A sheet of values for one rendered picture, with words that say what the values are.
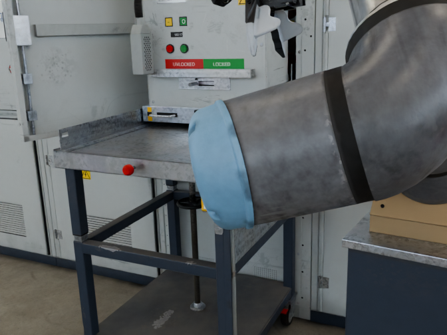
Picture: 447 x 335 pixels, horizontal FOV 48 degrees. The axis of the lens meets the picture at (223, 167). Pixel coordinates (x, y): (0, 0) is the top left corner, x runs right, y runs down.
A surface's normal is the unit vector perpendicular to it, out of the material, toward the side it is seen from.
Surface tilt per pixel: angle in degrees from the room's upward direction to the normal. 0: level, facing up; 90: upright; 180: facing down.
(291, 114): 55
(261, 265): 90
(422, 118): 83
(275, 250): 90
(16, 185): 90
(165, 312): 0
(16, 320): 0
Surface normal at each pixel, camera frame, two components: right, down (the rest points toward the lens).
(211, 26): -0.43, 0.25
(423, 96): 0.05, -0.08
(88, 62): 0.72, 0.16
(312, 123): -0.36, -0.19
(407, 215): -0.40, -0.48
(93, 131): 0.90, 0.08
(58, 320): -0.03, -0.96
